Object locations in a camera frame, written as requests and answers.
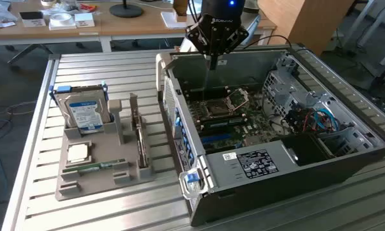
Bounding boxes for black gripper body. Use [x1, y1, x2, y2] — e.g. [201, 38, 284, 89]
[194, 0, 245, 55]

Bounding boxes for graphics card with black cooler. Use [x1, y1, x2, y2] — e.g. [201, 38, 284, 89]
[128, 93, 150, 169]

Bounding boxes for white paper stack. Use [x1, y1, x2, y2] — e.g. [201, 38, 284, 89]
[160, 11, 189, 29]

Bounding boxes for brown cardboard box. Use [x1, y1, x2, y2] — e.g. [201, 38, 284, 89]
[173, 0, 189, 17]

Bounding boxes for wooden desk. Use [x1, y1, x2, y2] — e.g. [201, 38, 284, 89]
[0, 0, 278, 52]

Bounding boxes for wooden cabinet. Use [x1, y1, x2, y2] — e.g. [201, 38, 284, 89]
[258, 0, 356, 56]

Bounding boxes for black round lamp base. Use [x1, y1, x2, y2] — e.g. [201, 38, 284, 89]
[109, 0, 144, 18]

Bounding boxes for metal socket cover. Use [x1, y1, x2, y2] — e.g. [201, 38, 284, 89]
[224, 88, 248, 110]

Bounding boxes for perforated metal drive cage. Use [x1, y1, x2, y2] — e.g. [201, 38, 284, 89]
[262, 54, 312, 116]

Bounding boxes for CPU socket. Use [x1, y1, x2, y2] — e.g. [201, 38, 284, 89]
[205, 98, 241, 118]

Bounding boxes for green motherboard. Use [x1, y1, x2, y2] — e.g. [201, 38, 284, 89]
[185, 96, 289, 152]

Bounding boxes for RAM stick with blue label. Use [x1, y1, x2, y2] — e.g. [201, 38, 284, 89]
[200, 116, 246, 129]

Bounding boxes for plain white box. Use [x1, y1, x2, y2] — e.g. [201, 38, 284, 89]
[73, 13, 94, 28]

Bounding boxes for orange small parts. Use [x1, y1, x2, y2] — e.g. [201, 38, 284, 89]
[80, 3, 98, 13]

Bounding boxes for blue expansion slot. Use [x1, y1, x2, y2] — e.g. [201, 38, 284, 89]
[201, 133, 233, 143]

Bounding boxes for flat white box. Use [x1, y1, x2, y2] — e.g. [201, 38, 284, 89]
[48, 18, 77, 31]

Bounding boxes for white tape roll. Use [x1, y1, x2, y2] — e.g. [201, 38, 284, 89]
[50, 13, 72, 23]

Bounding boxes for hard disk in blue caddy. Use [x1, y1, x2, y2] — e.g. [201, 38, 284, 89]
[49, 81, 113, 134]

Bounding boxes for white box with black top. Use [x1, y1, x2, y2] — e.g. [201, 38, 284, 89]
[18, 11, 46, 27]

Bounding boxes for silver disk bay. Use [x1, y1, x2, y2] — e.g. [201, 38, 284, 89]
[317, 126, 376, 158]

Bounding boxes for grey power supply unit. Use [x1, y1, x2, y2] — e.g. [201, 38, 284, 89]
[198, 141, 297, 188]

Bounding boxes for grey parts rack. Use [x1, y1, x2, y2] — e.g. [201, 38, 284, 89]
[54, 98, 157, 202]

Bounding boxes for silver CPU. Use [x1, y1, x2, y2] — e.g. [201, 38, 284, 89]
[66, 144, 90, 162]

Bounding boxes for clear plastic bag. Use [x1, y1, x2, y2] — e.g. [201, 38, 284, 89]
[0, 0, 18, 22]

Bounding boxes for green RAM stick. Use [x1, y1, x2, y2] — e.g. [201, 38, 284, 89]
[62, 158, 126, 173]

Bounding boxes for open black PC case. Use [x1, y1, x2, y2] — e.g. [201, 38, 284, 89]
[156, 43, 385, 227]

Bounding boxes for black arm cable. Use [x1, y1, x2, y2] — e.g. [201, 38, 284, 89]
[186, 0, 202, 25]

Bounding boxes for black cable at case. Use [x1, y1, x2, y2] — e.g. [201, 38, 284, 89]
[244, 35, 309, 51]

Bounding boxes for white desk frame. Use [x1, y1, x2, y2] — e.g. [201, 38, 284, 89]
[340, 0, 385, 65]

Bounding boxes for blue wire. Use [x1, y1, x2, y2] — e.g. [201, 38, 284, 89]
[310, 108, 340, 132]

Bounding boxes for grey case handle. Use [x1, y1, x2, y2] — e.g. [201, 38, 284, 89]
[178, 167, 209, 199]

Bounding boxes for white floor cable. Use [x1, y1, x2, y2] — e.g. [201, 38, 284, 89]
[0, 101, 36, 116]

